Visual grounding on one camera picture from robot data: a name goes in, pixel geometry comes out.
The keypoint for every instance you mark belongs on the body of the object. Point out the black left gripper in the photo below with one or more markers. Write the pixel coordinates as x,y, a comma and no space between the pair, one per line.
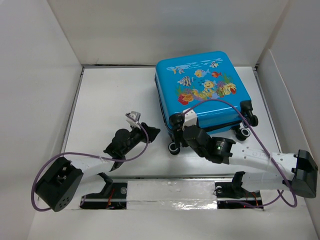
152,131

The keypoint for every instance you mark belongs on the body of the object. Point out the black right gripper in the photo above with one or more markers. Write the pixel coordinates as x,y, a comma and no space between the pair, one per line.
179,131

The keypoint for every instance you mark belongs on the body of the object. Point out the blue hard-shell suitcase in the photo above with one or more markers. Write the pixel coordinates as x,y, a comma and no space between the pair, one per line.
210,83

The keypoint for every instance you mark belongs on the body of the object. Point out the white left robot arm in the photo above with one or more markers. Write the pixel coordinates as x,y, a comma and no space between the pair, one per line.
71,174

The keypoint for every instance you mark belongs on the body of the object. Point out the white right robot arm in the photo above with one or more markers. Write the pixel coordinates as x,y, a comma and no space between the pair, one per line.
275,171

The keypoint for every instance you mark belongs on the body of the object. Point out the silver foil tape strip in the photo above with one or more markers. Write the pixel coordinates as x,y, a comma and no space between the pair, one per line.
162,194

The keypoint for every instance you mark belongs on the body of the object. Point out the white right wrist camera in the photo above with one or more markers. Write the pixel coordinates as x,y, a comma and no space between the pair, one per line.
190,118

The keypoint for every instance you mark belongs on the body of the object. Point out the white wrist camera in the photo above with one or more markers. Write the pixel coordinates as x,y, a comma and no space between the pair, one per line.
133,118
190,118

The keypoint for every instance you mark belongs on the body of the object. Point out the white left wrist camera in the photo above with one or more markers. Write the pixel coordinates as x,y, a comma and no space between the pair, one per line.
133,118

